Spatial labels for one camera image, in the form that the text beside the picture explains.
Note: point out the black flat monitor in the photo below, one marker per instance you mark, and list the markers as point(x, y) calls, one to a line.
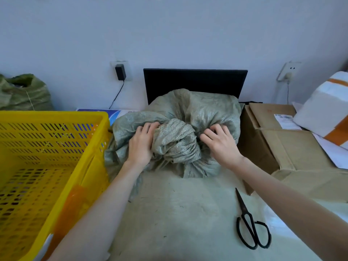
point(195, 80)

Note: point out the grey-green woven sack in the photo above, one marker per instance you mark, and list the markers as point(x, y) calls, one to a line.
point(176, 141)

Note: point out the person's right little finger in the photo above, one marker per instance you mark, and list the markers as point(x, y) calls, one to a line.
point(226, 130)

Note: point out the black scissors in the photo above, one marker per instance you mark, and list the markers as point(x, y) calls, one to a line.
point(248, 220)

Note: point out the green woven sack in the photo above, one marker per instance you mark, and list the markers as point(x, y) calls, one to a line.
point(24, 95)

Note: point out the blue and white box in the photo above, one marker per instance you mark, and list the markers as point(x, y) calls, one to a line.
point(115, 114)

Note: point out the yellow plastic crate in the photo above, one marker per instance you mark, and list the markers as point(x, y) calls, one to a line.
point(35, 160)

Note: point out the person's left little finger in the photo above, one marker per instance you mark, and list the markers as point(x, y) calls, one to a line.
point(138, 132)

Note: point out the brown cardboard box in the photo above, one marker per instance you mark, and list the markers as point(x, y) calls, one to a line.
point(293, 152)

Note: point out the white wall socket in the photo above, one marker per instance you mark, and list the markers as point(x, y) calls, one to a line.
point(128, 70)
point(292, 69)

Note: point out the person's left hand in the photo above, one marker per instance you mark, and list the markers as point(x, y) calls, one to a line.
point(140, 149)

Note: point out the white plastic bag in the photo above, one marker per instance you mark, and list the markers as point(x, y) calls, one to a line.
point(277, 222)

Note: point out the white mailer envelope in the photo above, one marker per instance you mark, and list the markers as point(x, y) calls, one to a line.
point(335, 153)

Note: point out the person's right hand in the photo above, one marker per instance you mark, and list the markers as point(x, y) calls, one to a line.
point(223, 149)

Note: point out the white shipping label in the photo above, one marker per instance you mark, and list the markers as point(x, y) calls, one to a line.
point(286, 122)

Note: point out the person's left forearm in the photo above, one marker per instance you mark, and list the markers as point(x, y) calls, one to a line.
point(103, 214)

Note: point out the white foam box orange tape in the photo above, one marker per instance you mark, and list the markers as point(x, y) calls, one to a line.
point(323, 111)

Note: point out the person's right forearm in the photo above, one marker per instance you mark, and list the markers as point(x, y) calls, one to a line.
point(288, 203)

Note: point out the person's right middle finger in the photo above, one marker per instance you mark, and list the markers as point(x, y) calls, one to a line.
point(210, 132)

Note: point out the black power adapter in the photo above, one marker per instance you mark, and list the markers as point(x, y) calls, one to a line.
point(120, 72)

